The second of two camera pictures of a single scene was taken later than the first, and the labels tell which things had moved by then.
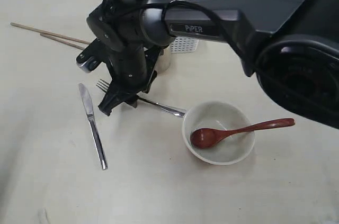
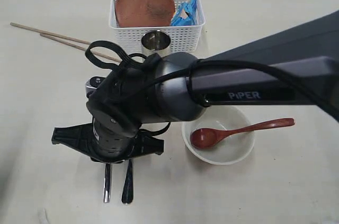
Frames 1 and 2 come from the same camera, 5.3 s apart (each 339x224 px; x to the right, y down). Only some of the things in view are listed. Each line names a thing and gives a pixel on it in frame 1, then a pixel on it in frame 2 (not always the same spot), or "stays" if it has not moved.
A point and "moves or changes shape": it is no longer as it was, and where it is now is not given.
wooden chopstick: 62,41 stays
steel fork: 177,112 moves or changes shape
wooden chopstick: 51,33 stays
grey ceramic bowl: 220,116 stays
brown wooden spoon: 207,138 stays
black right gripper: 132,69 -> 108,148
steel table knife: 88,107 moves or changes shape
